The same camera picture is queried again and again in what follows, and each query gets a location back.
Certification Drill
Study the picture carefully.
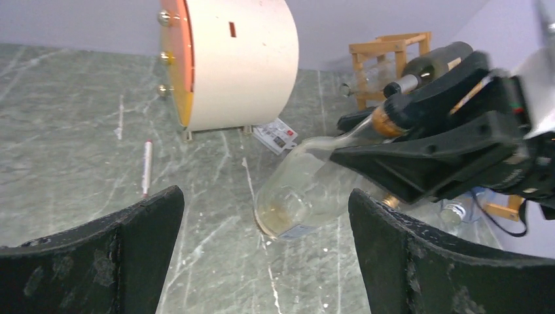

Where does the wooden wine rack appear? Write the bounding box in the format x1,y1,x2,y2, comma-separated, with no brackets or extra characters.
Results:
339,33,531,207

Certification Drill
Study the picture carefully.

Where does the dark green labelled wine bottle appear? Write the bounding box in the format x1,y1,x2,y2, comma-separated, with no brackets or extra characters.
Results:
383,41,474,97

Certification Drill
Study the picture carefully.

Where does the cream cylindrical drum box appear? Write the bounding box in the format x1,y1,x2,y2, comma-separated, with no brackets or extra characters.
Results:
157,0,299,141

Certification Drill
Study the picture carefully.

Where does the brown bottle with gold cap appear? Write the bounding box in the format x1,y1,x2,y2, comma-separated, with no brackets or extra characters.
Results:
382,194,400,209

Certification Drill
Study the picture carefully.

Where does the white packaged card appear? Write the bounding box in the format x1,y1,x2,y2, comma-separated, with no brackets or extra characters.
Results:
253,118,298,155

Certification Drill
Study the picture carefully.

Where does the small clear bottle blue cap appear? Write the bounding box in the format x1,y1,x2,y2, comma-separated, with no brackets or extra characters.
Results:
439,187,494,227

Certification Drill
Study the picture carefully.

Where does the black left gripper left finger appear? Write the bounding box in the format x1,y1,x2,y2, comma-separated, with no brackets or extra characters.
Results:
1,186,185,313

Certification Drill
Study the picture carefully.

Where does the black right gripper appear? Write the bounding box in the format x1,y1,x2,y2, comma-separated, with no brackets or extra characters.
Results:
331,51,554,219

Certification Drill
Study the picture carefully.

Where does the large clear glass bottle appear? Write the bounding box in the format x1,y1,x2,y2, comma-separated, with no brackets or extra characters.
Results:
253,109,387,241

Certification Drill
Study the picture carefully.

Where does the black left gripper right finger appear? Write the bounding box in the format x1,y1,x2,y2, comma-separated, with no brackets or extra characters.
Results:
348,189,554,313

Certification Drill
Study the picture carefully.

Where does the white pen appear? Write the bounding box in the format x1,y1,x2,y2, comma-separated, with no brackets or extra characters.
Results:
141,139,153,198

